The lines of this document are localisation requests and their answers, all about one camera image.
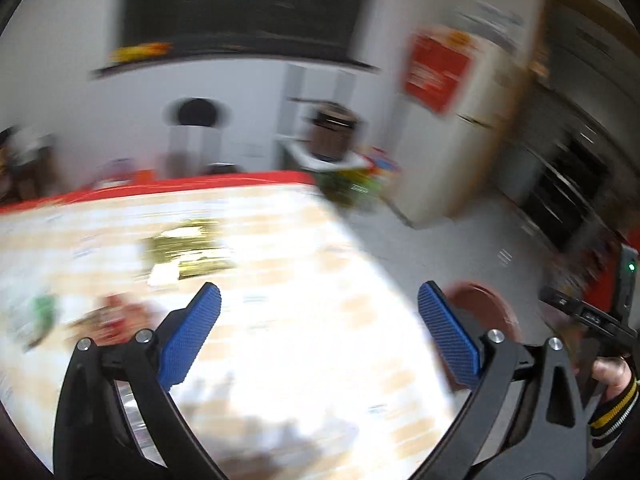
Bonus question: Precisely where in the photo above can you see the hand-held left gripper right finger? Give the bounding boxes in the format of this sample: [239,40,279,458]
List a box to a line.
[405,281,586,480]

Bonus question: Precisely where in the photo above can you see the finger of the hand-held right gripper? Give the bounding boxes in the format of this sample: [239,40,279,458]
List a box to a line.
[539,287,638,346]

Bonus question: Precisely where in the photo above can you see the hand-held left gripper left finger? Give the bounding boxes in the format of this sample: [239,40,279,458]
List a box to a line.
[54,282,236,480]

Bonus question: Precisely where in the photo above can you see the brown round waste bin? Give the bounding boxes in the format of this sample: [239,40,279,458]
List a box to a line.
[442,282,521,346]

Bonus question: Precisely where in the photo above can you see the brown red wrapper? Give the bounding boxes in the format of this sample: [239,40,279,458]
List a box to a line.
[70,295,161,346]

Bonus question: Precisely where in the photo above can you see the gold foil wrapper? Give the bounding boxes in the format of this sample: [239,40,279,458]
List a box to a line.
[140,220,233,281]

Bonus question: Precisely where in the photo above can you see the white green plastic bag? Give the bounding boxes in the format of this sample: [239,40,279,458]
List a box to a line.
[10,290,58,351]

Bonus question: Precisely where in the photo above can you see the person's right hand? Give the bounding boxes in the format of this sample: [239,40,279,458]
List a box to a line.
[590,357,632,401]

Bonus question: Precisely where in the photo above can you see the black built-in oven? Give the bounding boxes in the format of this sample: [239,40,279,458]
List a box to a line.
[520,130,613,251]

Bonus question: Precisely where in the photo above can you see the red plastic stool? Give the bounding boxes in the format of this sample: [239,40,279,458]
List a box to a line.
[95,157,156,187]

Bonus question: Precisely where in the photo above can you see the white refrigerator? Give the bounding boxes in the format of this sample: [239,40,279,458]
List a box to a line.
[385,7,531,228]

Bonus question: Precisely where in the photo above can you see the colourful shopping bag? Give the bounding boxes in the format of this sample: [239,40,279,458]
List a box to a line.
[320,147,401,211]

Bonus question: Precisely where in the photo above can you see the black rack white shelf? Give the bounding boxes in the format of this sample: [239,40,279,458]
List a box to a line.
[275,65,371,173]

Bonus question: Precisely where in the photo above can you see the black round stool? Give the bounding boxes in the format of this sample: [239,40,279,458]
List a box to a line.
[165,97,236,176]

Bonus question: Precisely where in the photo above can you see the brown pressure cooker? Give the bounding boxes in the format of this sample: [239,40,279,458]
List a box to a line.
[307,102,363,158]

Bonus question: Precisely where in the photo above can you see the black round basket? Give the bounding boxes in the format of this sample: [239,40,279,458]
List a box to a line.
[0,127,56,201]

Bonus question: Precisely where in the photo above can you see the red printed cloth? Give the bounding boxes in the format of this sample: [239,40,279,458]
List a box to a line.
[402,25,483,116]

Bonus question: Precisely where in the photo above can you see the black window sill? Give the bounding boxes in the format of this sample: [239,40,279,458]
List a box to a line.
[90,42,381,78]

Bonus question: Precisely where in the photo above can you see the yellow snack packet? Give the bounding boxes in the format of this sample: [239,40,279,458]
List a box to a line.
[110,42,173,63]

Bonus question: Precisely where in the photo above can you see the dark window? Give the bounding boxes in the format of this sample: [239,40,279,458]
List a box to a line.
[117,0,381,56]

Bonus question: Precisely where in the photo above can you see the wooden door frame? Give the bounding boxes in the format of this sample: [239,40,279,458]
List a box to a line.
[440,0,640,221]

